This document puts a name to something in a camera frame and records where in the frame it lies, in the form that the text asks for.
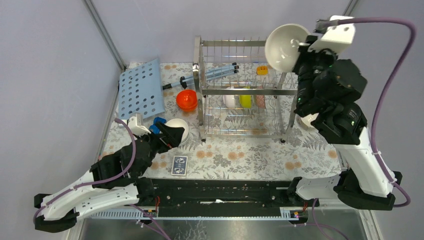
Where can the blue toy car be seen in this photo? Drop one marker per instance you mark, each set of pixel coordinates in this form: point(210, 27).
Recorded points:
point(153, 128)

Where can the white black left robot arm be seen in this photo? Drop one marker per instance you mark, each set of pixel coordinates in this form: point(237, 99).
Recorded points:
point(115, 180)

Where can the orange plastic bowl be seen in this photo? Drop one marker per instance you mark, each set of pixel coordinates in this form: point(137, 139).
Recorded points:
point(187, 100)

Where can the floral patterned table mat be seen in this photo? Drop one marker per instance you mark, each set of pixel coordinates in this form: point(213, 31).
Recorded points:
point(241, 147)

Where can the beige floral bowl front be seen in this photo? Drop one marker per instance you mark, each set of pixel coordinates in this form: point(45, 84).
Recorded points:
point(282, 46)

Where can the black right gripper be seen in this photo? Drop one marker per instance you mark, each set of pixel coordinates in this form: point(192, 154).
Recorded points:
point(328, 54)

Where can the small orange yellow cup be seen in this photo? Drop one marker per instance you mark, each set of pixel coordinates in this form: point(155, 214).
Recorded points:
point(262, 70)

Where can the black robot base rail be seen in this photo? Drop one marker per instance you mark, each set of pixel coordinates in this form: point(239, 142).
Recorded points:
point(193, 198)

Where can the yellow green bowl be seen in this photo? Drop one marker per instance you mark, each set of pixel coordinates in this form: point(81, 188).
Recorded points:
point(245, 101)

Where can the light blue perforated panel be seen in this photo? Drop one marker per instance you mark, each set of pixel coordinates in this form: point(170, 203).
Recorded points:
point(140, 91)

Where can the white ceramic bowl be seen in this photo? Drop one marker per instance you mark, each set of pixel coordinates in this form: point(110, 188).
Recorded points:
point(229, 101)

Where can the beige floral bowl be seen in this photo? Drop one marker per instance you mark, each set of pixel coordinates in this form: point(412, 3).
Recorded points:
point(282, 46)
point(306, 122)

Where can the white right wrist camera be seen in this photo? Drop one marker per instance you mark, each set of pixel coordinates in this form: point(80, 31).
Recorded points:
point(334, 37)

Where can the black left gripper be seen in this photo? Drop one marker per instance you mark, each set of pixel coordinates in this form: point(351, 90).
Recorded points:
point(169, 138)

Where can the blue playing card box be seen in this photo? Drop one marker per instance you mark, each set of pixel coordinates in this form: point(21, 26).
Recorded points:
point(179, 166)

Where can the stainless steel dish rack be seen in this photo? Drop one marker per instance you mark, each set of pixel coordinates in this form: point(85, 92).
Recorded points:
point(228, 67)

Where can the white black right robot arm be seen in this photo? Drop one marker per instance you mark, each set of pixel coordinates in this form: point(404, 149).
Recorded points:
point(329, 88)

